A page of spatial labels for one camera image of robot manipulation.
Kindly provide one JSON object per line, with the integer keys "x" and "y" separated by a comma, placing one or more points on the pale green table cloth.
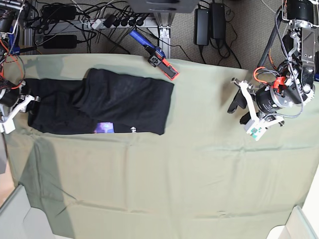
{"x": 204, "y": 178}

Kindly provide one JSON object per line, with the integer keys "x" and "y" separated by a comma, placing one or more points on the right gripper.
{"x": 16, "y": 99}

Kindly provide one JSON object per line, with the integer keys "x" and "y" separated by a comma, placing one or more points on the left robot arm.
{"x": 295, "y": 23}

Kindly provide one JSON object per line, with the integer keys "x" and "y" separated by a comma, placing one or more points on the black power brick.
{"x": 201, "y": 27}
{"x": 218, "y": 21}

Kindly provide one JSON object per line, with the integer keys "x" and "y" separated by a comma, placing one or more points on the black power brick right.
{"x": 218, "y": 21}

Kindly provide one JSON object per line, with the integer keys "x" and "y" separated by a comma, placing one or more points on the blue orange bar clamp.
{"x": 157, "y": 57}

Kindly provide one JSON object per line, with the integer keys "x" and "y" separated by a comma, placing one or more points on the aluminium frame post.
{"x": 164, "y": 21}

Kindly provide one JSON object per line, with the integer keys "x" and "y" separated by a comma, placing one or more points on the blue clamp at right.
{"x": 317, "y": 66}

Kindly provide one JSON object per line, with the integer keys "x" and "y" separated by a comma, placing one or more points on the blue clamp at left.
{"x": 14, "y": 48}

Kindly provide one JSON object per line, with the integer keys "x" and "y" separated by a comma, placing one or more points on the black T-shirt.
{"x": 125, "y": 103}

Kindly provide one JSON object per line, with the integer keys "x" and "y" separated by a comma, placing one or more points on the grey power strip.
{"x": 99, "y": 24}

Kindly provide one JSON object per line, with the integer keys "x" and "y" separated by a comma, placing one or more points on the white bin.
{"x": 19, "y": 220}
{"x": 296, "y": 227}

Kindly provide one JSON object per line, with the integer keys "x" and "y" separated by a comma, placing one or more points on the black power brick left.
{"x": 201, "y": 27}

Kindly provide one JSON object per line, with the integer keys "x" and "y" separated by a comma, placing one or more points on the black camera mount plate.
{"x": 163, "y": 6}

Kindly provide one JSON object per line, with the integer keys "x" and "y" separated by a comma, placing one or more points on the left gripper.
{"x": 264, "y": 101}

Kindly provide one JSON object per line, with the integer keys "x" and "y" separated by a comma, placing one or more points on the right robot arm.
{"x": 11, "y": 11}

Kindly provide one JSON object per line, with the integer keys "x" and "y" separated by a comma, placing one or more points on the black power adapter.
{"x": 60, "y": 42}

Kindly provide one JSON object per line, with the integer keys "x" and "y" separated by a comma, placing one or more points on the white bin left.
{"x": 19, "y": 220}

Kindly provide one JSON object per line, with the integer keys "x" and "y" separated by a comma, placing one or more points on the white bin right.
{"x": 296, "y": 227}

